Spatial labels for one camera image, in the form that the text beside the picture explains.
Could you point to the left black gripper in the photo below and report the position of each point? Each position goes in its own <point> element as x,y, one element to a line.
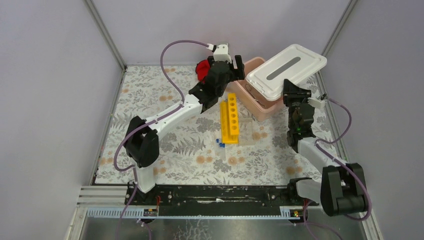
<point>232,71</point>

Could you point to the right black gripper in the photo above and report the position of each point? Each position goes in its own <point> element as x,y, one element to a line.
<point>292,92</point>

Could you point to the pink plastic storage box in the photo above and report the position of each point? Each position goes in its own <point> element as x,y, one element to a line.
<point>261,114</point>

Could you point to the white plastic box lid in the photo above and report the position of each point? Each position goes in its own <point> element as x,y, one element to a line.
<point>295,63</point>

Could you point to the metal forceps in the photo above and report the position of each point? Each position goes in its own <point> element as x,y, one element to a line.
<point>249,89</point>

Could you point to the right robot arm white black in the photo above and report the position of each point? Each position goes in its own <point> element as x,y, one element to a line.
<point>342,189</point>

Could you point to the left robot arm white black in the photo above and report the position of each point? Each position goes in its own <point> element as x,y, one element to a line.
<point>142,140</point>

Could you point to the red cloth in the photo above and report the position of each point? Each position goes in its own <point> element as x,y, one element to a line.
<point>202,69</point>

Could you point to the yellow test tube rack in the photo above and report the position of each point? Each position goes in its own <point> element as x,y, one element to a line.
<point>229,120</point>

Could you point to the clear plastic container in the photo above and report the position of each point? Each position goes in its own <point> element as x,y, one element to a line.
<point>246,132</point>

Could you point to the clear tube blue cap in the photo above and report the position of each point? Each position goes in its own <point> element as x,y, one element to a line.
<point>217,140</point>
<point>222,151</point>

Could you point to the floral table mat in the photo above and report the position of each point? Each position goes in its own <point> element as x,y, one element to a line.
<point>187,153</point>

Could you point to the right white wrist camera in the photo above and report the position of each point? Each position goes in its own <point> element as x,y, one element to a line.
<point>318,103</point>

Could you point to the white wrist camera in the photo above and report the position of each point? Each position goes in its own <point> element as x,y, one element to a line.
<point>318,103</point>
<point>220,52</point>

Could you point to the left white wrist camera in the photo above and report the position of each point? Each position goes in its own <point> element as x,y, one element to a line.
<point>220,52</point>

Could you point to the white slotted cable duct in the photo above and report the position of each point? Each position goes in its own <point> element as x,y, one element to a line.
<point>151,213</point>

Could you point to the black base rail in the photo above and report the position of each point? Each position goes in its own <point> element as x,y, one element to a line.
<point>215,199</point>

